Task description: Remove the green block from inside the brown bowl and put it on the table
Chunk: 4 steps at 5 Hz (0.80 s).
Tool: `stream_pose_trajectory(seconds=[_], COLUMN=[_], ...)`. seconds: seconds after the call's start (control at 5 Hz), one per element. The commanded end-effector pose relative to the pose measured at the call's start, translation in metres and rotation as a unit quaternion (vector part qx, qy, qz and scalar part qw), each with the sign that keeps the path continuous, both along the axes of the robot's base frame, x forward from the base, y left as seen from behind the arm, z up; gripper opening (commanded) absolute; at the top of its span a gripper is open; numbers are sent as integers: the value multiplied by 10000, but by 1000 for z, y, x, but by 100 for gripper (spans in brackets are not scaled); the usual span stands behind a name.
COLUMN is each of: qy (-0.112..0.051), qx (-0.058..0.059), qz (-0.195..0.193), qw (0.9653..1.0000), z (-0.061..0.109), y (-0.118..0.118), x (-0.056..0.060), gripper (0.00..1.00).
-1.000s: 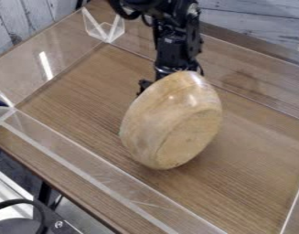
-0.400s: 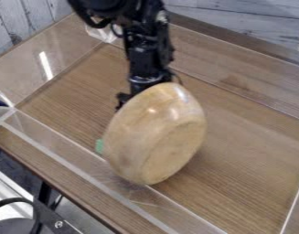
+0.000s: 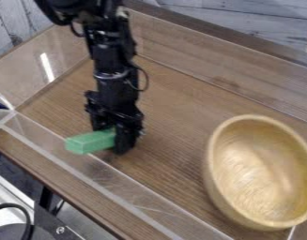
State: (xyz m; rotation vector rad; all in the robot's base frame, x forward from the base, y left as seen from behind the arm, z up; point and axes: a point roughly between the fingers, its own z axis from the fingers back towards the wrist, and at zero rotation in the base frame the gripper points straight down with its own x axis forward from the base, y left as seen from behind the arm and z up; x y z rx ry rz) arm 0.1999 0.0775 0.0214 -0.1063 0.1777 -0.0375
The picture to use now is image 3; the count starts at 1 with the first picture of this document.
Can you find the brown wooden bowl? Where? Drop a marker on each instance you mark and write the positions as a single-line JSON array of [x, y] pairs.
[[254, 171]]

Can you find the green rectangular block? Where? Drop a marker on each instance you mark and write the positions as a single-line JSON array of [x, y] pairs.
[[91, 142]]

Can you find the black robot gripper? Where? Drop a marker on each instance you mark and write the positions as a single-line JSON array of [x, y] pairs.
[[111, 106]]

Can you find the black metal base plate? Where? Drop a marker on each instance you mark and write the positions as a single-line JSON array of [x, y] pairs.
[[49, 228]]

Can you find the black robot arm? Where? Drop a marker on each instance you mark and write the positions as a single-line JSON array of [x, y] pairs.
[[105, 30]]

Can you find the clear acrylic tray enclosure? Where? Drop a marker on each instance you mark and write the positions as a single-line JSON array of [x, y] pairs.
[[211, 74]]

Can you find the black table leg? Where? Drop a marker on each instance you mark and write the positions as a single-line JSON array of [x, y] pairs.
[[45, 198]]

